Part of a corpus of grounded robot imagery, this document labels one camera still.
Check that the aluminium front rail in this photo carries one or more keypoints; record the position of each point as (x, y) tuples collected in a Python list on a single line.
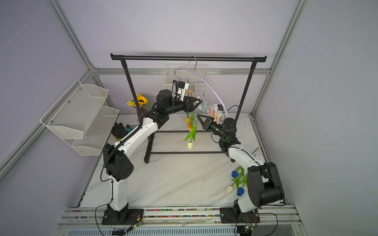
[(183, 221)]

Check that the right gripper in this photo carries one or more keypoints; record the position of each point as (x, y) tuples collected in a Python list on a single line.
[(208, 125)]

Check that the white tulip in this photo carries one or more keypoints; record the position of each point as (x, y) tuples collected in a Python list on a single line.
[(230, 188), (190, 137)]

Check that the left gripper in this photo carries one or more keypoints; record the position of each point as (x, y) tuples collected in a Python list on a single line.
[(191, 101)]

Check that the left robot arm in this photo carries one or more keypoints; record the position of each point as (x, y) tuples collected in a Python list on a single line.
[(116, 157)]

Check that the blue tulip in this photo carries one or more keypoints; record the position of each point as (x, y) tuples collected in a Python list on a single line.
[(241, 182), (238, 172)]

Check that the black clothes rack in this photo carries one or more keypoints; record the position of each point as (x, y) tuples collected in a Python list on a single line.
[(123, 59)]

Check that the white wire wall basket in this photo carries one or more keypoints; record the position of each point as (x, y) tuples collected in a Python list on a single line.
[(183, 72)]

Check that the white mesh two-tier shelf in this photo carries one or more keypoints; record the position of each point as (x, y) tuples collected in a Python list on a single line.
[(81, 119)]

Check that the purple ribbed vase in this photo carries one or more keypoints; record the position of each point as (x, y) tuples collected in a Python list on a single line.
[(144, 111)]

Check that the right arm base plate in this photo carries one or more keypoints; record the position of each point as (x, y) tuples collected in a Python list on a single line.
[(239, 215)]

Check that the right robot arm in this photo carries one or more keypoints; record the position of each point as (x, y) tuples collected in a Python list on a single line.
[(263, 180)]

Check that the sunflower bouquet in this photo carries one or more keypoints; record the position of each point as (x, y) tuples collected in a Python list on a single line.
[(143, 101)]

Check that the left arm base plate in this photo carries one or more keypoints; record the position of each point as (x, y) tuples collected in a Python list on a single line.
[(124, 217)]

